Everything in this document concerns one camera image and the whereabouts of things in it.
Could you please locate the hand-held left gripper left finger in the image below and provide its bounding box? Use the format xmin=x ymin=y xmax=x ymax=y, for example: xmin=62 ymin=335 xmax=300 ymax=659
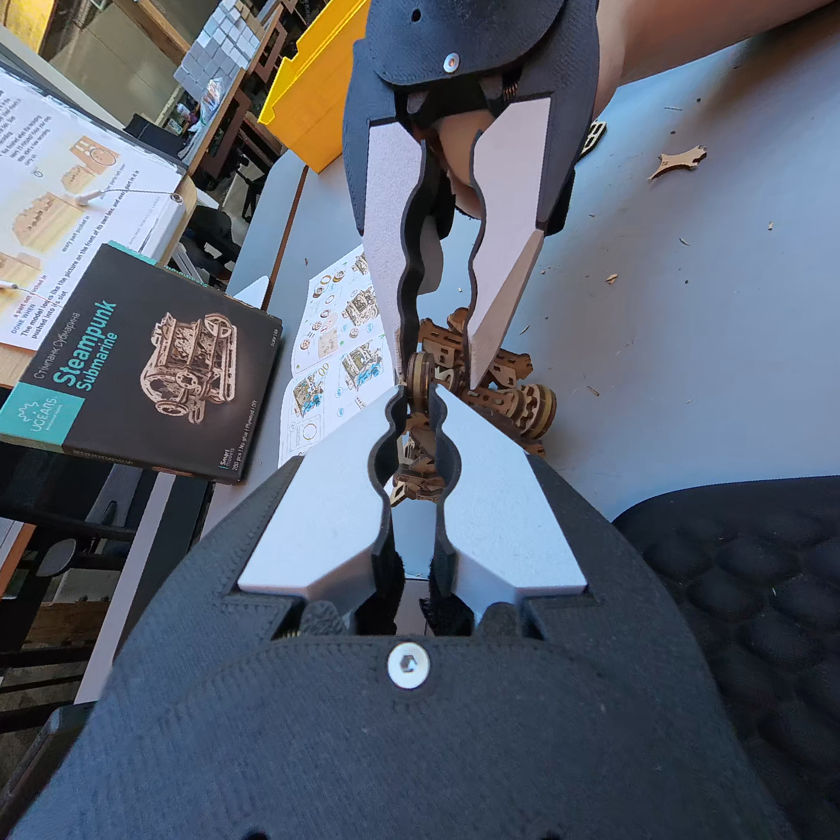
xmin=238 ymin=386 xmax=403 ymax=621

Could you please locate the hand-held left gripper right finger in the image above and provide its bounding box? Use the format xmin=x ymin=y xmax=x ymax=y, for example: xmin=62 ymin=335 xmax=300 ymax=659
xmin=430 ymin=386 xmax=587 ymax=621

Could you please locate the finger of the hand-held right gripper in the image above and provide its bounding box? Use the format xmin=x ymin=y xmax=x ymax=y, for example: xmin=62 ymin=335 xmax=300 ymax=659
xmin=361 ymin=120 xmax=435 ymax=370
xmin=466 ymin=95 xmax=553 ymax=388

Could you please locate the wooden submarine model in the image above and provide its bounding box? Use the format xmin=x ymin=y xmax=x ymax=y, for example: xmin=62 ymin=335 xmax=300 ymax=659
xmin=390 ymin=307 xmax=557 ymax=506

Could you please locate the round wooden wheel part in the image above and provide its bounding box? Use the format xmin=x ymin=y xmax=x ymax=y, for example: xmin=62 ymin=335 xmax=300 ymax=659
xmin=406 ymin=351 xmax=437 ymax=421

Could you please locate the person's right forearm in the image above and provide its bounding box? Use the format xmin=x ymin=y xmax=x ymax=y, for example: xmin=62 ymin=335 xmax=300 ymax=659
xmin=594 ymin=0 xmax=834 ymax=102

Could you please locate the black model kit box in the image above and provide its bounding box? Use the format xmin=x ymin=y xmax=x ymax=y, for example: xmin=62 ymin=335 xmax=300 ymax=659
xmin=0 ymin=243 xmax=283 ymax=484

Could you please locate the person's right hand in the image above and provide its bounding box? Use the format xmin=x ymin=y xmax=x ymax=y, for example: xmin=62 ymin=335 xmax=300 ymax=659
xmin=436 ymin=108 xmax=501 ymax=217

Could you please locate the yellow plastic bin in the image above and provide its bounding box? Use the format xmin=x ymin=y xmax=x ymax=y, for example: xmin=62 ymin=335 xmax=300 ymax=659
xmin=258 ymin=0 xmax=371 ymax=173

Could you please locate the open instruction booklet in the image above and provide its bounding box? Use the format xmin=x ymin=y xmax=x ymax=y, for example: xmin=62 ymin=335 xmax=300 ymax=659
xmin=279 ymin=246 xmax=395 ymax=468

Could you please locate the small wooden offcut piece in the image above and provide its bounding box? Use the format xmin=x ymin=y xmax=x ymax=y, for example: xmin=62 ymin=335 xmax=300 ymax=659
xmin=648 ymin=146 xmax=708 ymax=181

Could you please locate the stack of grey boxes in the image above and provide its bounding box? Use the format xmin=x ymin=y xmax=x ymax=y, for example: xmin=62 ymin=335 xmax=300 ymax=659
xmin=174 ymin=0 xmax=261 ymax=99

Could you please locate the black honeycomb seat cushion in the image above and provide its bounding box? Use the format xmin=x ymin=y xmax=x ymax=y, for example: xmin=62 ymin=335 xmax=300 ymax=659
xmin=612 ymin=474 xmax=840 ymax=840

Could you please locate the printed instruction sheet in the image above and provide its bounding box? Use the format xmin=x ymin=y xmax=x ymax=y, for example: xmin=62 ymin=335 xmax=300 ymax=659
xmin=0 ymin=62 xmax=188 ymax=352

